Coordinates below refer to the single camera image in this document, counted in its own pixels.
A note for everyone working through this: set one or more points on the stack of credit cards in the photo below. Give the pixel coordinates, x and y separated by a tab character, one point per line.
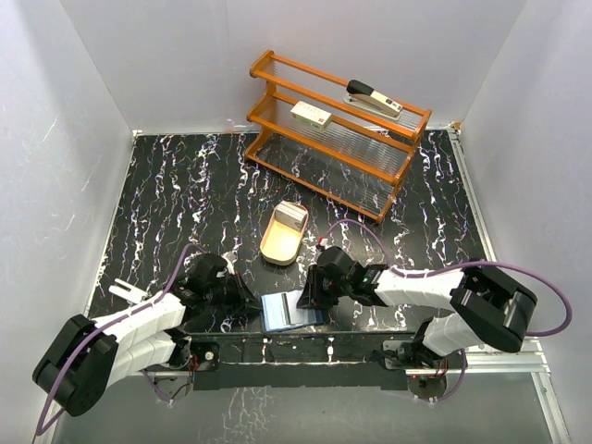
291	215

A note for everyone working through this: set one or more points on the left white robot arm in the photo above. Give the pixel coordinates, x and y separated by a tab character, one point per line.
89	355

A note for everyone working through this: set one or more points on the black and beige stapler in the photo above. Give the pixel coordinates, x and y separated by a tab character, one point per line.
368	99

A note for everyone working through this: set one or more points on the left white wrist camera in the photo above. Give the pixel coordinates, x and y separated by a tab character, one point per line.
227	270

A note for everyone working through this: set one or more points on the white staples box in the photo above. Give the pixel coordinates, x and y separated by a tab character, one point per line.
311	115

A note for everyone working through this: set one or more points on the blue card holder wallet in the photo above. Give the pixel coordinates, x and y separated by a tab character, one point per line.
280	312

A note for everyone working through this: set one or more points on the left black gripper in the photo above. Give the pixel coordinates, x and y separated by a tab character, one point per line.
241	294

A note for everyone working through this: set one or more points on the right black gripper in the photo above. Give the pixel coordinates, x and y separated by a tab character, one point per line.
313	296

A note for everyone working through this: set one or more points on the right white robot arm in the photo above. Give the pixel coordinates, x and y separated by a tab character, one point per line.
486	306

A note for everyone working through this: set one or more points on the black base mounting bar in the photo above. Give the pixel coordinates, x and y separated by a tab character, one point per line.
311	360

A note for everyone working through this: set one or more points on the orange wooden three-tier rack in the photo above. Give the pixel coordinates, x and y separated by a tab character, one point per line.
360	160

